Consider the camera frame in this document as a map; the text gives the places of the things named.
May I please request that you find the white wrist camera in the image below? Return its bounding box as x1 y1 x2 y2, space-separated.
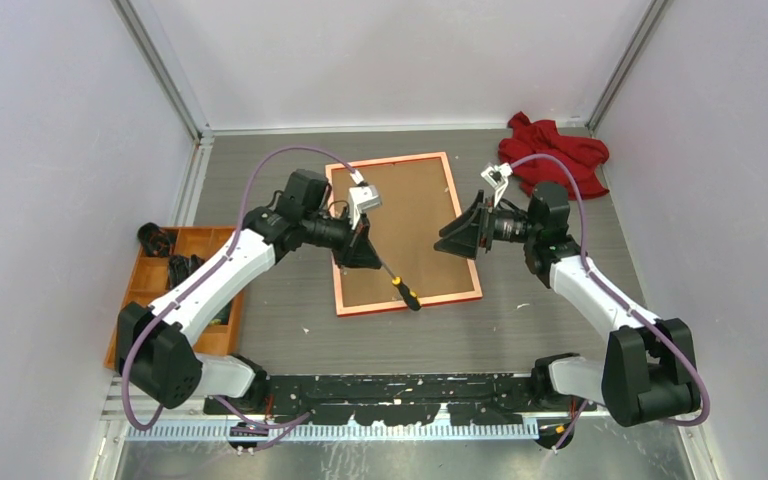
348 184 382 229
481 163 513 207

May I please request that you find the yellow black screwdriver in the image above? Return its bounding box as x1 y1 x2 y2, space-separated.
381 260 422 311

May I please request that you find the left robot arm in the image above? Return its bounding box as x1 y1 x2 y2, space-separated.
115 169 382 414

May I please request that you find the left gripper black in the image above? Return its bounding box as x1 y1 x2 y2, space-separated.
302 205 381 269

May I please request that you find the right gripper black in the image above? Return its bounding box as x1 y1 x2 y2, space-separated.
434 190 540 260

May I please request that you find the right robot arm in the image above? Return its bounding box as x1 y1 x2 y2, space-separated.
434 182 708 426

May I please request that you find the red picture frame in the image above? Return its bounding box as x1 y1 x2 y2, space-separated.
324 152 483 317

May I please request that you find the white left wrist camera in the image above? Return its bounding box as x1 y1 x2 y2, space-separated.
348 184 382 229

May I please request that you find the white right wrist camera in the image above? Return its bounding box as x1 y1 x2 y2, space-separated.
481 163 513 207

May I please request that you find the blue green item in tray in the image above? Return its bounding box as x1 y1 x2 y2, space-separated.
211 302 233 325

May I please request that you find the red cloth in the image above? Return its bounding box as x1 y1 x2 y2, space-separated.
497 112 609 200

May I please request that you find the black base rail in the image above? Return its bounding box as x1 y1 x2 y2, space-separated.
226 372 583 426

